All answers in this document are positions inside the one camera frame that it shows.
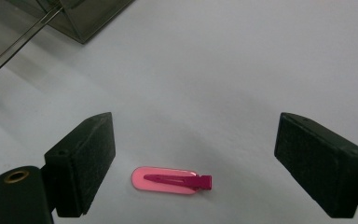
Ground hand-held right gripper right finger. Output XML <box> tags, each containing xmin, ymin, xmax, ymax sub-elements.
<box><xmin>273</xmin><ymin>112</ymin><xmax>358</xmax><ymax>219</ymax></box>

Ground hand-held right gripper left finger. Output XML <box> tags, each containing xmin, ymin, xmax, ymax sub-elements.
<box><xmin>43</xmin><ymin>111</ymin><xmax>117</xmax><ymax>218</ymax></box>

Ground pink hair clip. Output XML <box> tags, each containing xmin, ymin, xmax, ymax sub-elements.
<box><xmin>131</xmin><ymin>165</ymin><xmax>213</xmax><ymax>195</ymax></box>

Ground smoky transparent acrylic box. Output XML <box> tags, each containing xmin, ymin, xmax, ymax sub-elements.
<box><xmin>0</xmin><ymin>0</ymin><xmax>137</xmax><ymax>84</ymax></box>

